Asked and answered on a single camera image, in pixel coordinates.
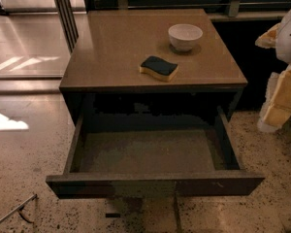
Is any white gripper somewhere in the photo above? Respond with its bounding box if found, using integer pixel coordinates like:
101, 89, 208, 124
255, 10, 291, 133

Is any yellow sponge with dark top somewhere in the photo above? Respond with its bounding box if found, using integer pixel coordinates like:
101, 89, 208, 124
139, 56, 178, 83

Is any brown drawer cabinet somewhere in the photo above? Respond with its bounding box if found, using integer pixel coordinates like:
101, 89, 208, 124
60, 9, 247, 119

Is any open top drawer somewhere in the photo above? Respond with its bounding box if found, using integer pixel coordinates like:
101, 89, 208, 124
46, 108, 264, 199

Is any white ceramic bowl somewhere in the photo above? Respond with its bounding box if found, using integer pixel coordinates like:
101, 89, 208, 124
168, 24, 203, 51

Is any metal rod on floor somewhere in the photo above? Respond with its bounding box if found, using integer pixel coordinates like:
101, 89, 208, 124
0, 194, 38, 224

